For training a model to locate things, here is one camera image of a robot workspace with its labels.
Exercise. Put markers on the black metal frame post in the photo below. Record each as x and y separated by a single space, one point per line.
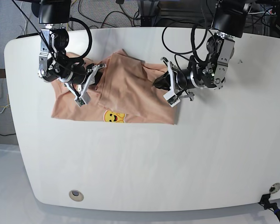
148 12

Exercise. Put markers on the table cable grommet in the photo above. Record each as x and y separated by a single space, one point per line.
76 195
274 188

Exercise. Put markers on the peach pink T-shirt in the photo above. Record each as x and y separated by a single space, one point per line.
124 94

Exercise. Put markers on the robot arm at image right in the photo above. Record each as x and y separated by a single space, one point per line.
228 23

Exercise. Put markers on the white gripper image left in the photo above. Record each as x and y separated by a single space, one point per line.
79 80

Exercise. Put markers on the black clamp with cable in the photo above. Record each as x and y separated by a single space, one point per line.
267 205

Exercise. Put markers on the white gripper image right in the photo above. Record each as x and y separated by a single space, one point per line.
168 82

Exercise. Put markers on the left table cable grommet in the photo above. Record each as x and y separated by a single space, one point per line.
76 195

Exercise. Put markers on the right table cable grommet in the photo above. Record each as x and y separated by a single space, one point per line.
274 188

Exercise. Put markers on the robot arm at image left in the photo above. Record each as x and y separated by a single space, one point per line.
53 61

